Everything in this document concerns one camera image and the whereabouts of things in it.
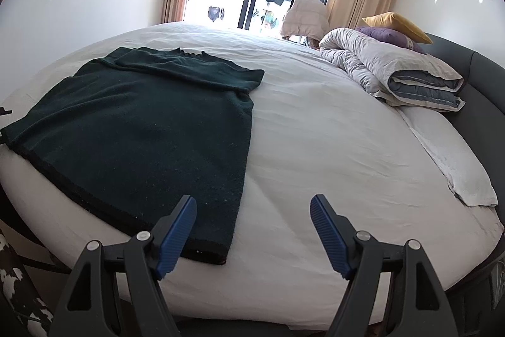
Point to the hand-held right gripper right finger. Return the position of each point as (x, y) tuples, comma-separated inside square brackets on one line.
[(327, 238)]

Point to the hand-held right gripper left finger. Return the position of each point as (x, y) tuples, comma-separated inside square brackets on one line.
[(177, 238)]

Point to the dark green sweater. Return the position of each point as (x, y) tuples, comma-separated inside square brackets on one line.
[(138, 131)]

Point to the bed with white sheet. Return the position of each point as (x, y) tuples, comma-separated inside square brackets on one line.
[(335, 123)]

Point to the flat white pillow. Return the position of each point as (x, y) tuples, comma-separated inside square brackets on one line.
[(453, 163)]

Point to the black and white patterned cloth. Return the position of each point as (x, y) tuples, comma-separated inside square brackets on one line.
[(19, 289)]

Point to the folded grey duvet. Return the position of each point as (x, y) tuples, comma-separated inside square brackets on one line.
[(386, 64)]

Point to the purple pillow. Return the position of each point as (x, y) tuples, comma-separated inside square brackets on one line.
[(388, 39)]

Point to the grey-green bed headboard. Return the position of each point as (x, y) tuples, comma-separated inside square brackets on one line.
[(485, 92)]

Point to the white puffer jacket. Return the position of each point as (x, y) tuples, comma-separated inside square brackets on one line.
[(305, 19)]

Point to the yellow pillow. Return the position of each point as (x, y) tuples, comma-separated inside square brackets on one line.
[(398, 25)]

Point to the small dark hanging garment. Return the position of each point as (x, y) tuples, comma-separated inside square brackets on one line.
[(214, 13)]

